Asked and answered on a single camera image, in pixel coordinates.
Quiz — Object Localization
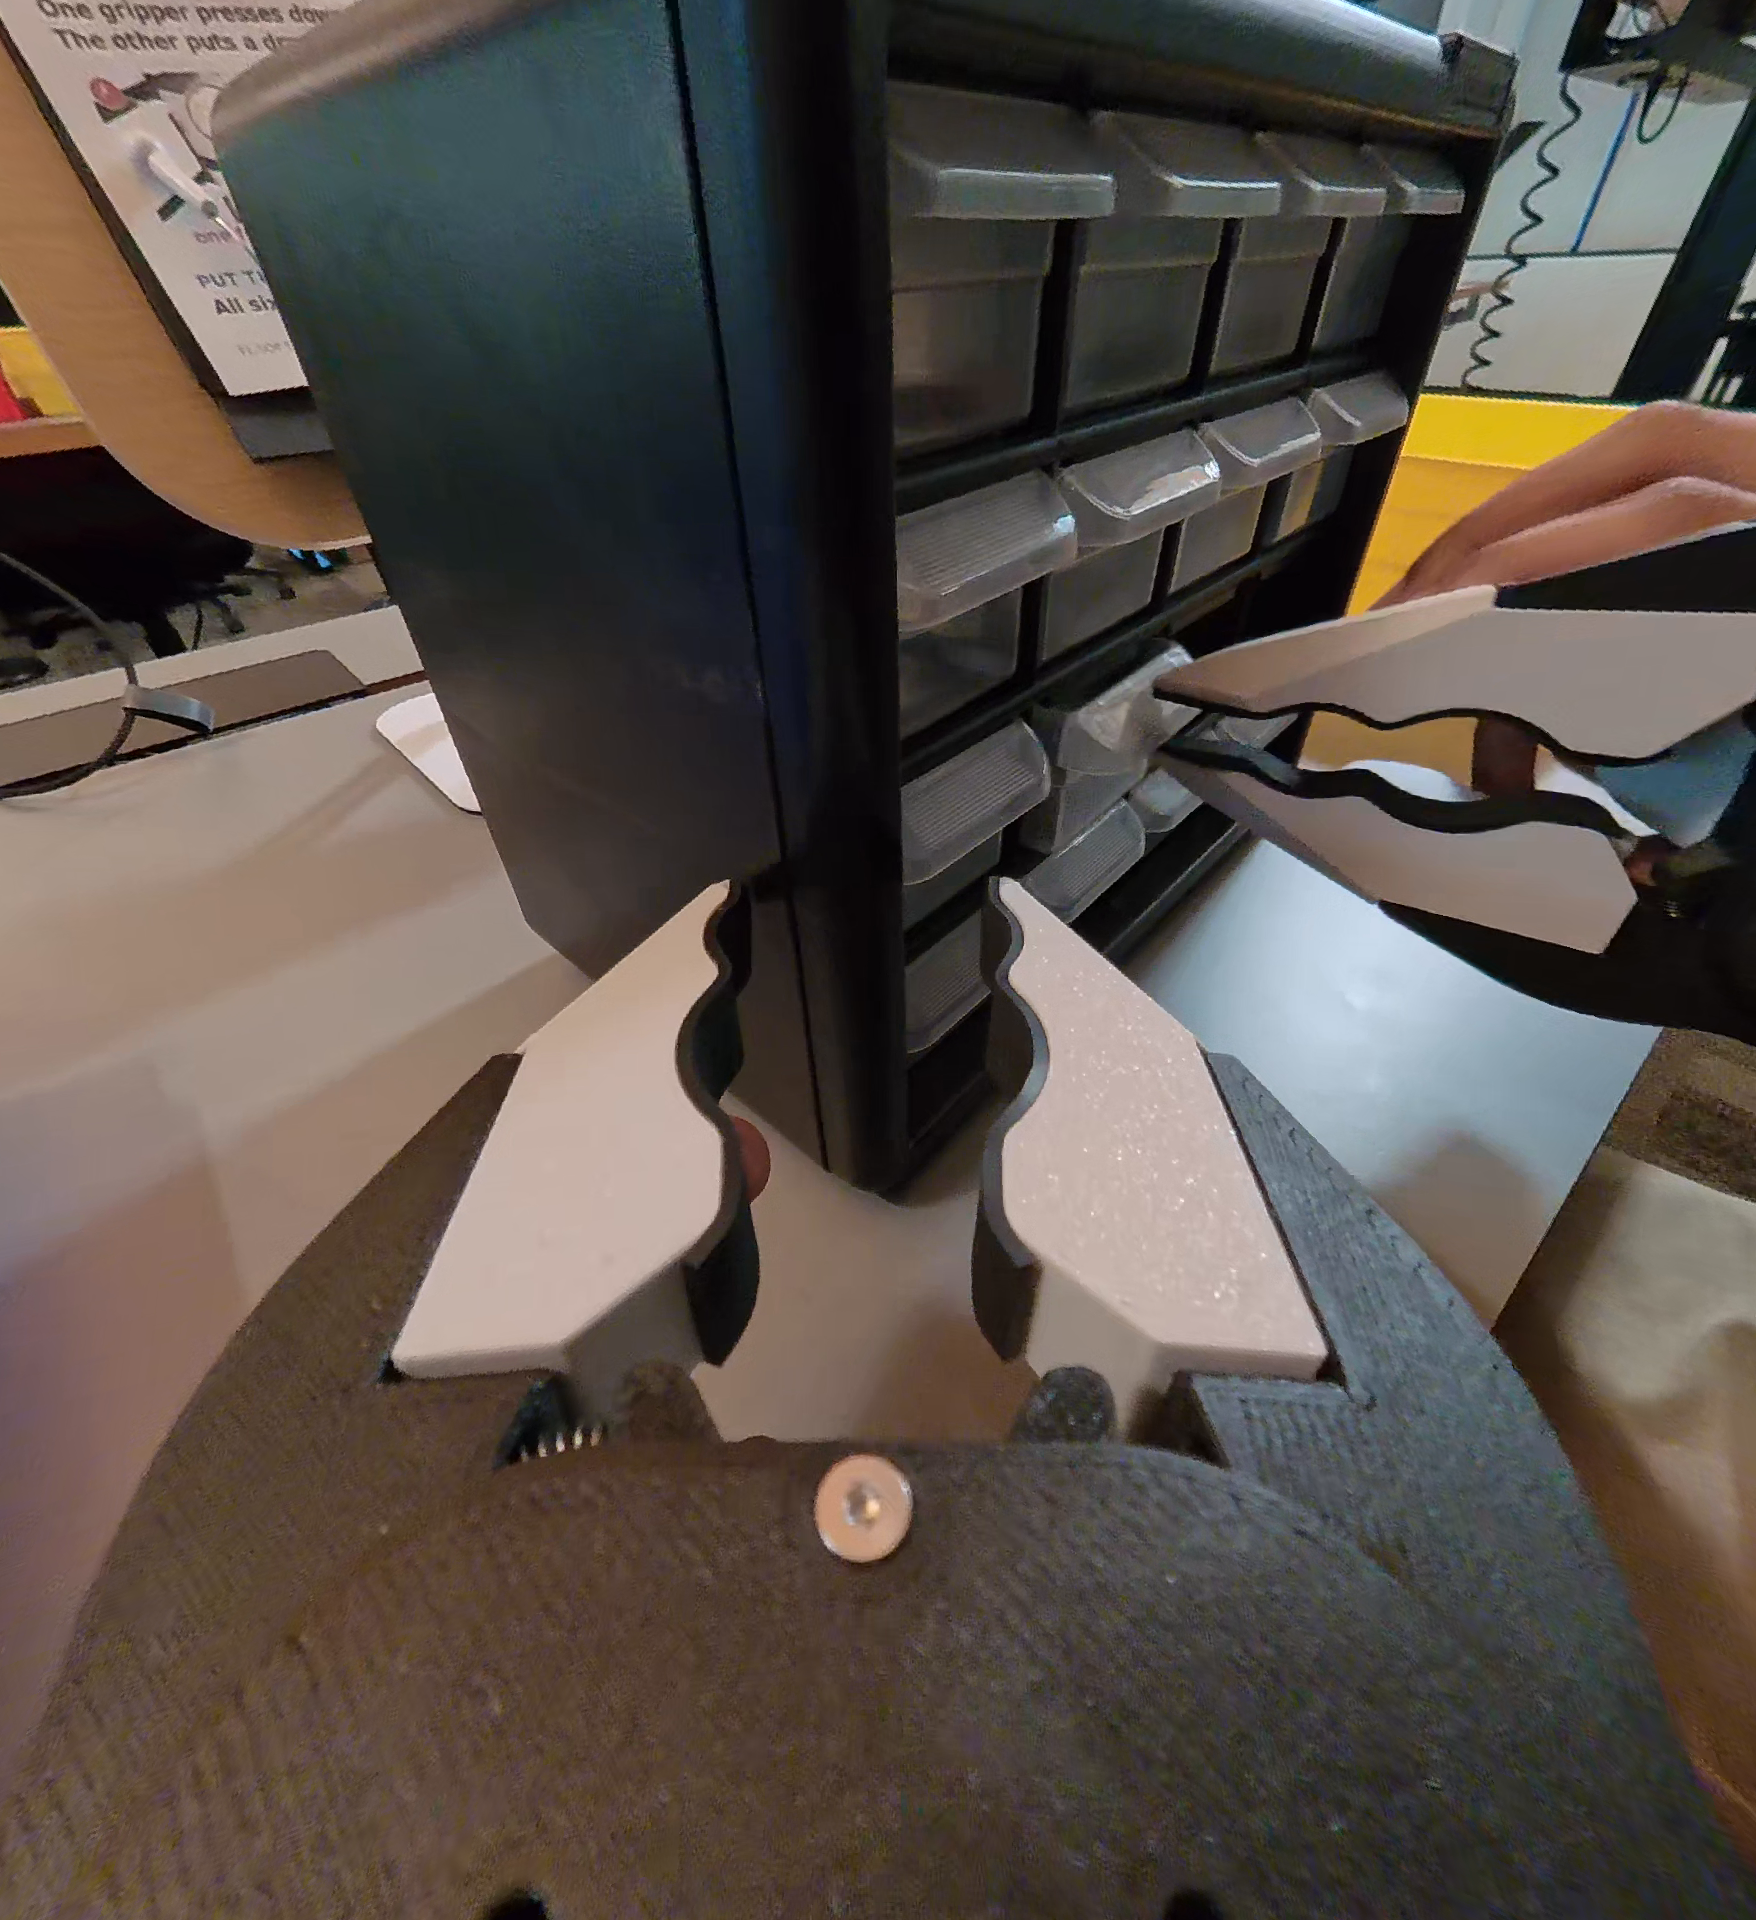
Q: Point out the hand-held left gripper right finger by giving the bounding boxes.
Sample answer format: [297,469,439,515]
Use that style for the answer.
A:
[965,874,1334,1444]

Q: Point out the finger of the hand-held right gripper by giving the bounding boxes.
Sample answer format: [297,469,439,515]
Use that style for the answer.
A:
[1152,582,1756,761]
[1160,748,1642,958]

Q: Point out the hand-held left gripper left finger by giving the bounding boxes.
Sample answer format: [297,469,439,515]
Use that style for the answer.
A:
[389,879,767,1422]

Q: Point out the clear pulled-out small drawer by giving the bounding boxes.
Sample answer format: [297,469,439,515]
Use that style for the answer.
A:
[1034,642,1213,858]

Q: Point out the black small-parts drawer cabinet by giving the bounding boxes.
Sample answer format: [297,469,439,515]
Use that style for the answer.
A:
[213,0,1517,1204]

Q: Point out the grey desk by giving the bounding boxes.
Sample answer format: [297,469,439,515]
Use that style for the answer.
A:
[0,605,1669,1699]

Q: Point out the person's right hand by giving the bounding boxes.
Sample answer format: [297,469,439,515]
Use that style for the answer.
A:
[1393,399,1756,610]

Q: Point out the yellow plastic bin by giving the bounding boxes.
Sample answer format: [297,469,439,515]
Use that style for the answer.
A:
[1354,387,1693,619]

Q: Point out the white flat object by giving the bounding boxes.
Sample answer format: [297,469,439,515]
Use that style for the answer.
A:
[374,691,483,817]

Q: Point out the person's beige trousers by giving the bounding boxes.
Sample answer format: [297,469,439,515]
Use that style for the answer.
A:
[1491,1146,1756,1920]

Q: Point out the set of clear cabinet drawers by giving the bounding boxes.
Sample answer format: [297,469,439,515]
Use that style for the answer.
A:
[885,81,1467,1054]

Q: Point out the curved wooden board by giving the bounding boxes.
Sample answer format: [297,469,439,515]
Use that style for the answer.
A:
[0,0,371,550]

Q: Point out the white instruction poster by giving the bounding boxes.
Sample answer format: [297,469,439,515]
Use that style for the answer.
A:
[0,0,313,400]

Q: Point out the black coiled cable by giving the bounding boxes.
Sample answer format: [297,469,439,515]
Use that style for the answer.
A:
[1465,72,1579,394]

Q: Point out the black metal frame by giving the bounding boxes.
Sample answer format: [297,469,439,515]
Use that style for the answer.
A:
[1559,0,1756,425]

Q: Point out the black cable with grey connector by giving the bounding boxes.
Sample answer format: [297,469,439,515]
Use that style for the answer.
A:
[0,508,213,800]

